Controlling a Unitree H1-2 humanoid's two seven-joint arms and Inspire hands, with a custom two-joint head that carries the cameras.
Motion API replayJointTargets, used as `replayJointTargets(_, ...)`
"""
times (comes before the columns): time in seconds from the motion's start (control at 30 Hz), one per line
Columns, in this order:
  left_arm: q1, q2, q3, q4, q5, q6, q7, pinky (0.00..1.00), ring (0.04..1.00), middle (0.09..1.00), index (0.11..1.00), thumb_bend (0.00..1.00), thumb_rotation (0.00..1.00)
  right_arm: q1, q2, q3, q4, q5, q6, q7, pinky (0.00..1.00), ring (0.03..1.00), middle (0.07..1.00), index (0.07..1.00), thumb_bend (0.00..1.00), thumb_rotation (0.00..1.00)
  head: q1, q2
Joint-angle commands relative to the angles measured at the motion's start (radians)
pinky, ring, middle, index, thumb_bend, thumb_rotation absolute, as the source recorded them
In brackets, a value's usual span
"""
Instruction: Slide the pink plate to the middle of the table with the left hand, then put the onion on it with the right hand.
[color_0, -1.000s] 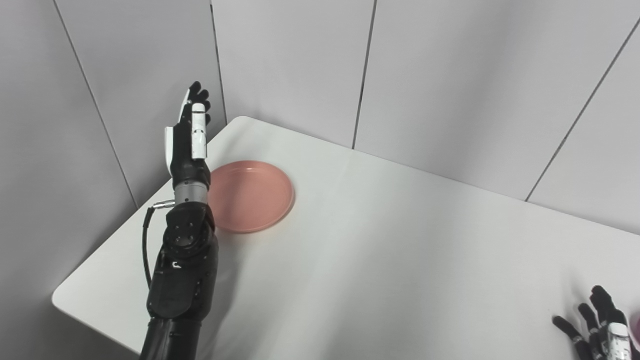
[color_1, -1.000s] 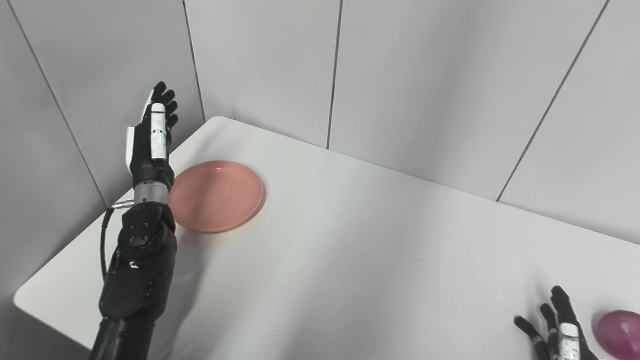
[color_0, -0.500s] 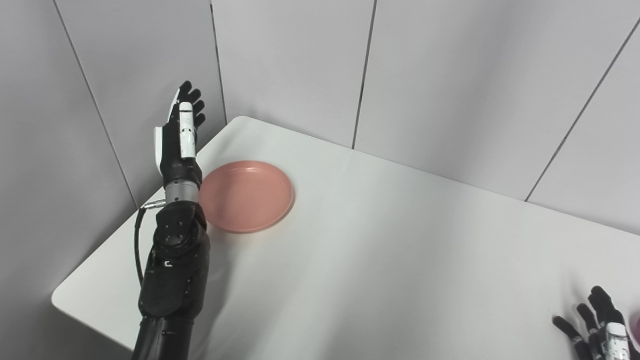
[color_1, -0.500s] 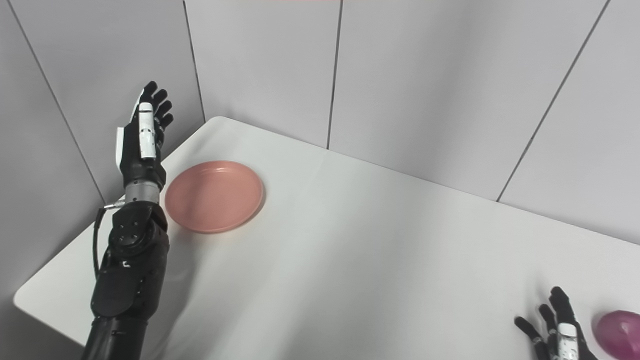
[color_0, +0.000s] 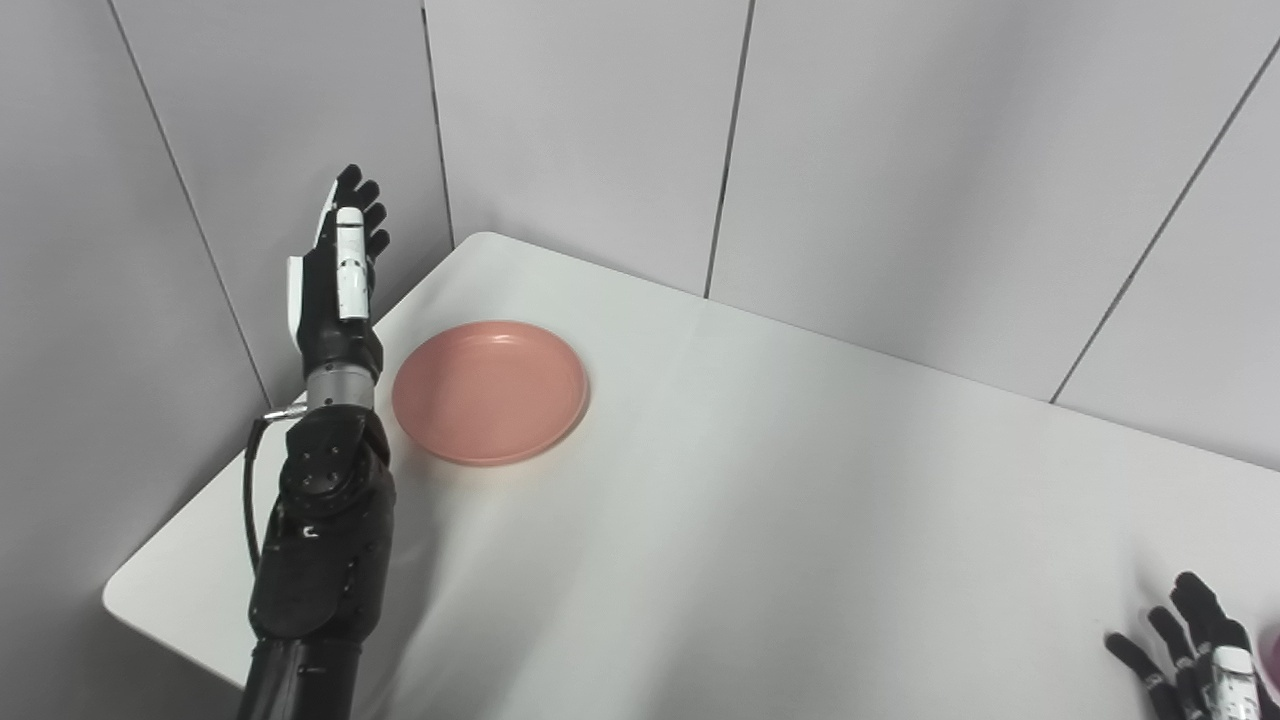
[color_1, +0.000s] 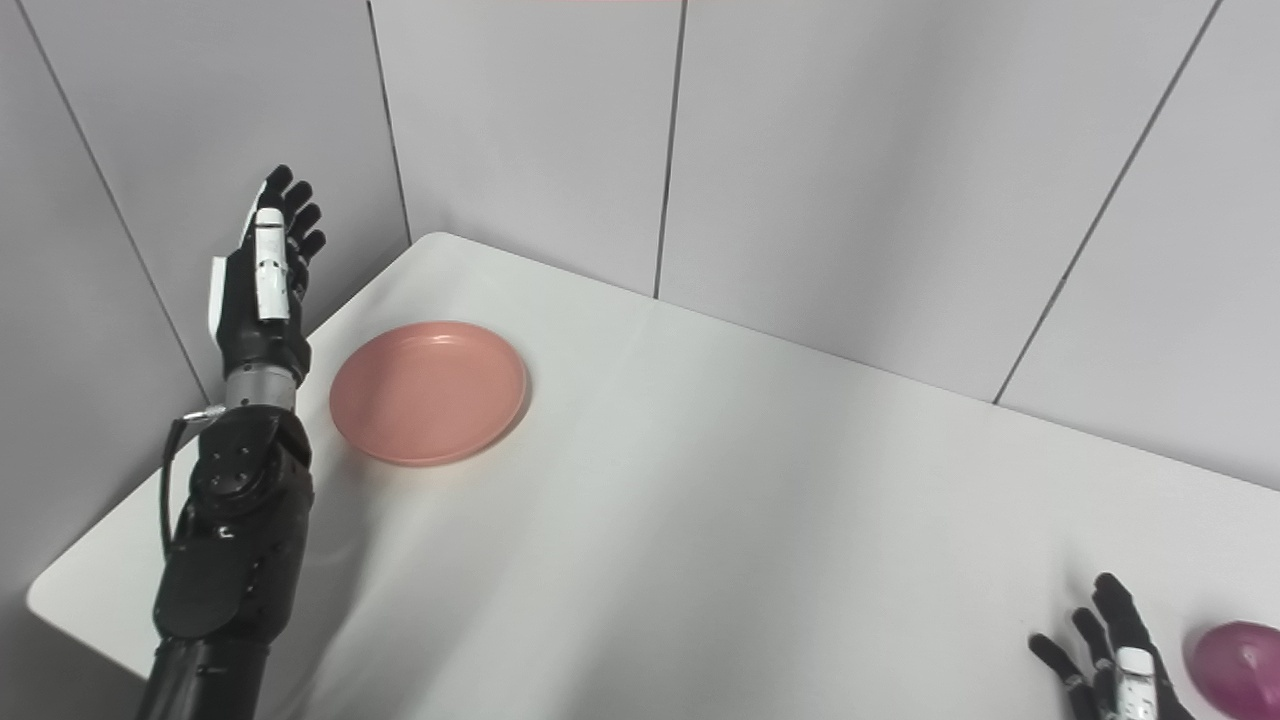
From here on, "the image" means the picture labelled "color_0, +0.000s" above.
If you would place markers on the pink round plate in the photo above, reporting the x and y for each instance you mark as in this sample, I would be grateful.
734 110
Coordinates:
490 392

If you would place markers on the purple red onion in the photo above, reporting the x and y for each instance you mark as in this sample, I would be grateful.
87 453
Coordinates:
1274 662

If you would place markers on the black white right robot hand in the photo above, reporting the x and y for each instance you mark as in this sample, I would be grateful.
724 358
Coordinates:
1195 650

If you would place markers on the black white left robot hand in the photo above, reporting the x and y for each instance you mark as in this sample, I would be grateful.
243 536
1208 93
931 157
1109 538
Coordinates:
325 320

